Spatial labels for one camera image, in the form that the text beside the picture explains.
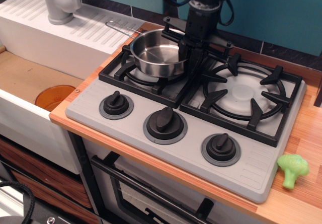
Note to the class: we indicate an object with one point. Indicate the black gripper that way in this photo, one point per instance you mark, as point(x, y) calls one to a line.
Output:
point(195, 35)

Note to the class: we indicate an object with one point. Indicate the steel pan with wire handle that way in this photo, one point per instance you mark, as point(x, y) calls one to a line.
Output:
point(152, 53)

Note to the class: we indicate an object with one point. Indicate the green toy cauliflower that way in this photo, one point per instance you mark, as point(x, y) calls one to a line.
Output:
point(293, 166)

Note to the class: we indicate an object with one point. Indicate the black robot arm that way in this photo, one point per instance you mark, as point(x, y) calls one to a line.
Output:
point(226, 14)

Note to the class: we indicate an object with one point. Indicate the black middle stove knob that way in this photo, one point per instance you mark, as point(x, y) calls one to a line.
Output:
point(165, 126)

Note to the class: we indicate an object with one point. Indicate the black stove knob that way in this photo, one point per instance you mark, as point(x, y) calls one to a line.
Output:
point(165, 126)
point(116, 106)
point(221, 150)

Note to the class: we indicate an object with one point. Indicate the grey toy stove top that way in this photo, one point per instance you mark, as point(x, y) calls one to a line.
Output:
point(251, 177)

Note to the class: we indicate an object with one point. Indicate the black left stove knob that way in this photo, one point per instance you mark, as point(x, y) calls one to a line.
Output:
point(116, 106)

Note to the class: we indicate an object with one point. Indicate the black right stove knob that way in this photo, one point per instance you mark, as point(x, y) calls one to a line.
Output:
point(221, 150)

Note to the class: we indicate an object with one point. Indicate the black left burner grate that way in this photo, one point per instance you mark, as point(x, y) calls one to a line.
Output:
point(174, 91)

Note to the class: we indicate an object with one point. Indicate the black burner grate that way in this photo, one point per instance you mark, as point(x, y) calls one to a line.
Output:
point(174, 91)
point(253, 100)

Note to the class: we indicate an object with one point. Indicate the black right burner grate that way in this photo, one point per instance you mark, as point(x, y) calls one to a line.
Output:
point(253, 100)

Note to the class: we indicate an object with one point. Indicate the grey toy faucet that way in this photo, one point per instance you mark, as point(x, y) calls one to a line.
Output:
point(61, 11)

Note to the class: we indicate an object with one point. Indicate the orange plastic plate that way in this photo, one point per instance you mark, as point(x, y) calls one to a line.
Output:
point(51, 97)

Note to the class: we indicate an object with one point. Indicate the white toy sink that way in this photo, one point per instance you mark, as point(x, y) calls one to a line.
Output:
point(36, 55)

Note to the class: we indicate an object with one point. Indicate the wooden drawer fronts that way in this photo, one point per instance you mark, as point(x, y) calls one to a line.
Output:
point(49, 182)

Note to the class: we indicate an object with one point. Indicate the teal wall cabinet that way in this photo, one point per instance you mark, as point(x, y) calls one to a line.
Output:
point(294, 24)

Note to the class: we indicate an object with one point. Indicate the oven door with black handle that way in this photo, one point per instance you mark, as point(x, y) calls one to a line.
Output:
point(146, 196)

